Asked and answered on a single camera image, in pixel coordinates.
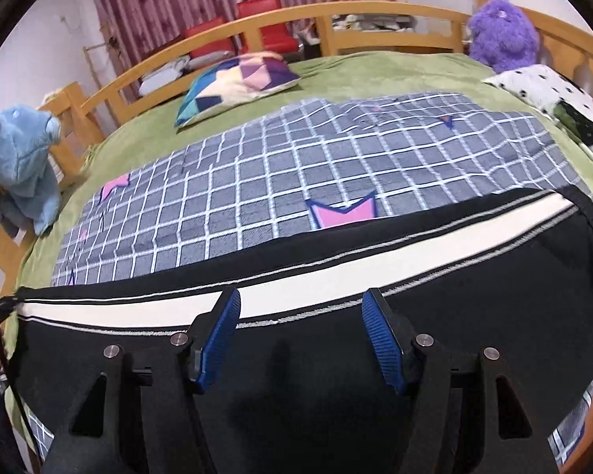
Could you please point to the grey checked blanket pink stars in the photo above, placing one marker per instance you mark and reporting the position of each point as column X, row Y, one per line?
column 276, row 168

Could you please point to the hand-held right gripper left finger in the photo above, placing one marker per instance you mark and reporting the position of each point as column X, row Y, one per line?
column 218, row 335

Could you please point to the black pants with white stripe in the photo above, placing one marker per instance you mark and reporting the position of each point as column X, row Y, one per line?
column 301, row 276

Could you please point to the white spotted pillow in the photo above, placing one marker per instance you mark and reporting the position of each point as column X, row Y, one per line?
column 528, row 86

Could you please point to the white grey bedding pile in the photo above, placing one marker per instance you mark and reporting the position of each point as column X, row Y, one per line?
column 163, row 76

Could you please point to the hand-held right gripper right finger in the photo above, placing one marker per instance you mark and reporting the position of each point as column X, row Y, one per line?
column 381, row 340

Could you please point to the red chair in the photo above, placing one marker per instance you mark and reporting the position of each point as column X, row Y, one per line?
column 207, row 39
column 269, row 24

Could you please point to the blue plush toy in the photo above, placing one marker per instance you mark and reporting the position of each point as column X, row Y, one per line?
column 20, row 158

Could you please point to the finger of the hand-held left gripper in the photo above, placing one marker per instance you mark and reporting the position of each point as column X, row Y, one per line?
column 5, row 304

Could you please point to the geometric patterned pillow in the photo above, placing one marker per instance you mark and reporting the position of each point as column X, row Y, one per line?
column 237, row 81

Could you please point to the white clutter pile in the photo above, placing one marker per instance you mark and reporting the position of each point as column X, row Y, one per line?
column 375, row 20

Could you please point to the purple plush toy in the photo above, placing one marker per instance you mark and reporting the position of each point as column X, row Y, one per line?
column 501, row 34

